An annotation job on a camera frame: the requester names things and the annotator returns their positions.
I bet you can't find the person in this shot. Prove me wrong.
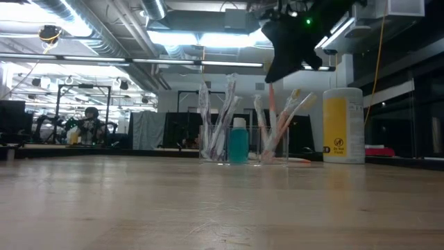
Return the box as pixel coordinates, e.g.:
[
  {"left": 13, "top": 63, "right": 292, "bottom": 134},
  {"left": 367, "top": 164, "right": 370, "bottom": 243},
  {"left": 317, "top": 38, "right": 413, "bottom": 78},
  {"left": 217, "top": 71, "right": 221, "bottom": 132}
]
[{"left": 69, "top": 106, "right": 105, "bottom": 146}]

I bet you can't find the black background monitor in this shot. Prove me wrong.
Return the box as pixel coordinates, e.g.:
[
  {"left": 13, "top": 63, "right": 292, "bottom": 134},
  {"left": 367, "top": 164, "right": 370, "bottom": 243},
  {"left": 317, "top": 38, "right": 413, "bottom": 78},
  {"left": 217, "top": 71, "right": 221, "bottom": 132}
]
[{"left": 0, "top": 100, "right": 27, "bottom": 135}]

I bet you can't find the white ceiling vent box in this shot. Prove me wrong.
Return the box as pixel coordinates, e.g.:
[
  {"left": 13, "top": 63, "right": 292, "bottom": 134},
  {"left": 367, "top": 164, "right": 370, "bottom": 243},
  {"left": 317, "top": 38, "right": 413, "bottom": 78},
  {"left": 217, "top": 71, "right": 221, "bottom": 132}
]
[{"left": 384, "top": 0, "right": 426, "bottom": 17}]

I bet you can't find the white yellow wipes canister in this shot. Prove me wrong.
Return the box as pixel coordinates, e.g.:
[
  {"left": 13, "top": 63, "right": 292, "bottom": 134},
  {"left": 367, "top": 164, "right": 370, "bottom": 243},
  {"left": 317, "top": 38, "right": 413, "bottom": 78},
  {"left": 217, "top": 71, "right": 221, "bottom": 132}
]
[{"left": 322, "top": 87, "right": 366, "bottom": 164}]

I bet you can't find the black partition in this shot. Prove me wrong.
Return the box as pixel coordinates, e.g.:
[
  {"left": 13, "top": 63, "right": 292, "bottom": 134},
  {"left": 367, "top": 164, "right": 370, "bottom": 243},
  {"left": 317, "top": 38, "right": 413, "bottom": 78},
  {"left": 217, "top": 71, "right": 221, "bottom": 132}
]
[{"left": 162, "top": 111, "right": 315, "bottom": 151}]

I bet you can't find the black bar with light tubes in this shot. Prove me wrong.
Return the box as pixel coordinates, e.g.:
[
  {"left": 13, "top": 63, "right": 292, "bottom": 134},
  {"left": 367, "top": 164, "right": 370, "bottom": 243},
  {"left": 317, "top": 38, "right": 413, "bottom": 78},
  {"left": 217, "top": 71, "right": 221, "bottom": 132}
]
[{"left": 0, "top": 51, "right": 336, "bottom": 72}]

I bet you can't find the clear acrylic organizer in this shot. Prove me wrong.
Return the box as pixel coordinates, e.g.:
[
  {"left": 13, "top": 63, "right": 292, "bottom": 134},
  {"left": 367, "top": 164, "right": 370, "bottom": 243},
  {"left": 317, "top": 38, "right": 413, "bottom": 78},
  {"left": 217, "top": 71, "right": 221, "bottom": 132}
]
[{"left": 198, "top": 125, "right": 289, "bottom": 165}]

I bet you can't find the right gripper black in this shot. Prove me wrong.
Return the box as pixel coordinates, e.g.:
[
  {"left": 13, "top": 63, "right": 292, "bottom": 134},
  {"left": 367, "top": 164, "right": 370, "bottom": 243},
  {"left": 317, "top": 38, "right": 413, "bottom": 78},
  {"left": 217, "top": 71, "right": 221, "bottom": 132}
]
[{"left": 262, "top": 0, "right": 364, "bottom": 84}]

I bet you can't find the teal mouthwash bottle white cap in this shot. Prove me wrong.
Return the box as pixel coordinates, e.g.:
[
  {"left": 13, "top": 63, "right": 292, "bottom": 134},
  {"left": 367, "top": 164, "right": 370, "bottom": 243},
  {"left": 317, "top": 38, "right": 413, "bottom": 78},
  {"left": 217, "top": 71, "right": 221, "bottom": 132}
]
[{"left": 228, "top": 117, "right": 249, "bottom": 164}]

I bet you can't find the grey curtain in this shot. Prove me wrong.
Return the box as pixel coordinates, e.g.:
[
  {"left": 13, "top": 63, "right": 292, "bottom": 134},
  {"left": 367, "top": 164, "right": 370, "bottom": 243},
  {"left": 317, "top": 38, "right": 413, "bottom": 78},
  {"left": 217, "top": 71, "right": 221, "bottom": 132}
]
[{"left": 128, "top": 110, "right": 168, "bottom": 151}]

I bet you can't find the yellow hanging cable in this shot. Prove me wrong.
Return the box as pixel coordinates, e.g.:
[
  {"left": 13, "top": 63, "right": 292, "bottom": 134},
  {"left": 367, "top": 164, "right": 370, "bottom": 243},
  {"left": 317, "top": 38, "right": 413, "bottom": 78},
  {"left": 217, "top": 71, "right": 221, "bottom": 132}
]
[{"left": 363, "top": 0, "right": 389, "bottom": 126}]

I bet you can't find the corrugated silver air duct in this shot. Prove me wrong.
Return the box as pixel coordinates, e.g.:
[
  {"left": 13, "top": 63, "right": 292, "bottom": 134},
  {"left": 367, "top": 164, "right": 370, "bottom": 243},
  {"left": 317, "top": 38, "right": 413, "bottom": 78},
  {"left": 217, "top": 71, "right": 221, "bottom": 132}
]
[{"left": 31, "top": 0, "right": 128, "bottom": 59}]

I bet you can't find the plastic at edge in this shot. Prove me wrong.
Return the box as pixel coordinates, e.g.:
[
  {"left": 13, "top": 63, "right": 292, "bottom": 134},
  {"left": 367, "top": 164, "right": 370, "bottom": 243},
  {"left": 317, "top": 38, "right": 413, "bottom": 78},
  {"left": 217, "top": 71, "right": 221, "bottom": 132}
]
[{"left": 213, "top": 72, "right": 239, "bottom": 160}]

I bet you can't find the red box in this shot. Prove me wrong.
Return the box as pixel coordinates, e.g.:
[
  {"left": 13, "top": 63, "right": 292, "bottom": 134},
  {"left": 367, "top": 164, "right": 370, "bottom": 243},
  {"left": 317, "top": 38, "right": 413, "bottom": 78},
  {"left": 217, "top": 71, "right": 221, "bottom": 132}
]
[{"left": 364, "top": 147, "right": 396, "bottom": 158}]

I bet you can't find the black reel with yellow cable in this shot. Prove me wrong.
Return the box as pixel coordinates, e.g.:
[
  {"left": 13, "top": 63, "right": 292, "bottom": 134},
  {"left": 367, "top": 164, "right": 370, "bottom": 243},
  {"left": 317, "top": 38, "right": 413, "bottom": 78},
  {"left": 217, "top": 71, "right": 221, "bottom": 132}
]
[{"left": 37, "top": 24, "right": 64, "bottom": 47}]

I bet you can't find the grey ceiling box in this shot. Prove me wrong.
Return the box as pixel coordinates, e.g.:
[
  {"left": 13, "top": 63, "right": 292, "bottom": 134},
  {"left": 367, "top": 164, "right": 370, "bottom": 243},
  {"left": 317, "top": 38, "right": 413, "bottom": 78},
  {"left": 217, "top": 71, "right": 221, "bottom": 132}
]
[{"left": 224, "top": 8, "right": 250, "bottom": 31}]

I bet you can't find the black gantry frame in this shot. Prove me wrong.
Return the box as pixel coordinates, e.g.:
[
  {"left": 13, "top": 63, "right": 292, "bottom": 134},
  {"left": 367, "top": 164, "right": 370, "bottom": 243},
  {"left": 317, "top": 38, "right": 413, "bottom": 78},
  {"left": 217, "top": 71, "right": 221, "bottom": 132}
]
[
  {"left": 177, "top": 90, "right": 229, "bottom": 114},
  {"left": 53, "top": 83, "right": 112, "bottom": 149}
]

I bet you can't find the orange white toothbrush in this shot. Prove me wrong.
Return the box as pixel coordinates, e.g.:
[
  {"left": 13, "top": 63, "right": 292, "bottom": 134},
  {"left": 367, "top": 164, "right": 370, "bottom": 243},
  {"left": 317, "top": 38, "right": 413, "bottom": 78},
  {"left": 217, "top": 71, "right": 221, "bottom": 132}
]
[
  {"left": 267, "top": 81, "right": 279, "bottom": 156},
  {"left": 265, "top": 92, "right": 317, "bottom": 161}
]

